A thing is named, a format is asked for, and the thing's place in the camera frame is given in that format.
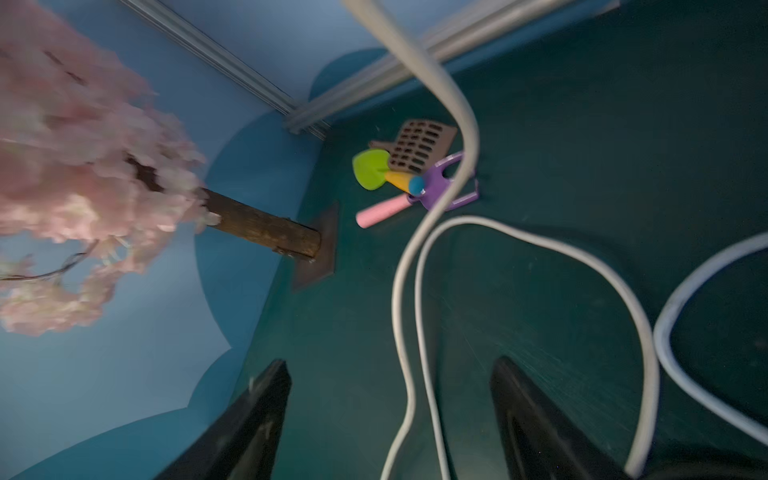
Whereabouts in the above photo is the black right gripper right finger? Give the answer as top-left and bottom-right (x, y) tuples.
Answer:
(490, 356), (628, 479)

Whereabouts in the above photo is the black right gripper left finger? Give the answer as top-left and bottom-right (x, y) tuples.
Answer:
(157, 360), (292, 480)

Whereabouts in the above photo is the white power strip cord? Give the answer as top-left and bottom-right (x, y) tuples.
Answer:
(341, 0), (661, 480)

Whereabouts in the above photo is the brown artificial tree trunk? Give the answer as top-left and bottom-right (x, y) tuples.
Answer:
(197, 188), (320, 260)

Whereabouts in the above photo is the purple pink toy rake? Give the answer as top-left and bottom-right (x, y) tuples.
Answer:
(353, 149), (463, 228)

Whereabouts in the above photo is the pink blossom artificial tree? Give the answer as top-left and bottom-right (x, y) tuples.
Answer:
(1, 1), (220, 336)

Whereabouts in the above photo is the green yellow toy trowel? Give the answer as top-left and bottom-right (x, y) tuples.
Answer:
(352, 149), (425, 196)

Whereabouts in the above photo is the brown slotted toy scoop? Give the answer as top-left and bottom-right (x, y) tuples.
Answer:
(368, 119), (458, 175)

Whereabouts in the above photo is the dark metal tree base plate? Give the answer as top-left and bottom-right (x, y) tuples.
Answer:
(292, 202), (340, 292)

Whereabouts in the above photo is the horizontal aluminium frame rail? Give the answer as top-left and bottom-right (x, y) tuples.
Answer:
(284, 1), (621, 133)

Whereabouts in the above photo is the left vertical aluminium post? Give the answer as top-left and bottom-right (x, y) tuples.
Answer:
(125, 0), (306, 115)

